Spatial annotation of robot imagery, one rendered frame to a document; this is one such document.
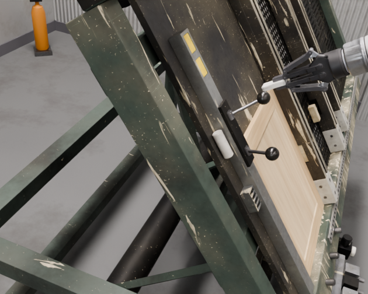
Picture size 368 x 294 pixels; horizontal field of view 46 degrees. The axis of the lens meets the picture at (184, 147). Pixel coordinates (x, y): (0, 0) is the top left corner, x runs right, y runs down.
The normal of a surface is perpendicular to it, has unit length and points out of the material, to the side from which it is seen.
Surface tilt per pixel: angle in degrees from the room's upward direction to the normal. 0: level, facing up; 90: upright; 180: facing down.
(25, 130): 0
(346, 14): 90
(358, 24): 90
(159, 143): 90
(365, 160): 0
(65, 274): 0
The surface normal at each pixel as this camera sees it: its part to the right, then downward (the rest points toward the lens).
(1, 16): 0.91, 0.30
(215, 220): -0.37, 0.52
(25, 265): 0.08, -0.80
